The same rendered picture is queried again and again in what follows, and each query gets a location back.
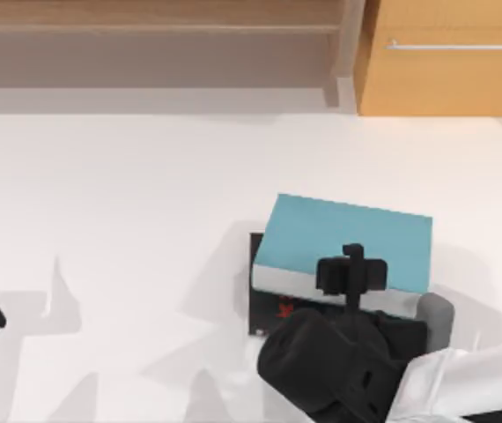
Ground light blue book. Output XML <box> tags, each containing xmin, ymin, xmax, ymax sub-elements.
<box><xmin>251</xmin><ymin>193</ymin><xmax>434</xmax><ymax>319</ymax></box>

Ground wooden cupboard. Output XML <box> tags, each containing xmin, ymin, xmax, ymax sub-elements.
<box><xmin>351</xmin><ymin>0</ymin><xmax>502</xmax><ymax>118</ymax></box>

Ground wooden cupboard door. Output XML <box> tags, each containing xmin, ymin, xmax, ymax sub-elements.
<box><xmin>358</xmin><ymin>0</ymin><xmax>502</xmax><ymax>117</ymax></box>

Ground open wooden shelves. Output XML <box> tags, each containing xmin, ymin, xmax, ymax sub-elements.
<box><xmin>0</xmin><ymin>0</ymin><xmax>366</xmax><ymax>109</ymax></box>

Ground long metal handle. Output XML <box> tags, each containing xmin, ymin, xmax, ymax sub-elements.
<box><xmin>385</xmin><ymin>38</ymin><xmax>502</xmax><ymax>51</ymax></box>

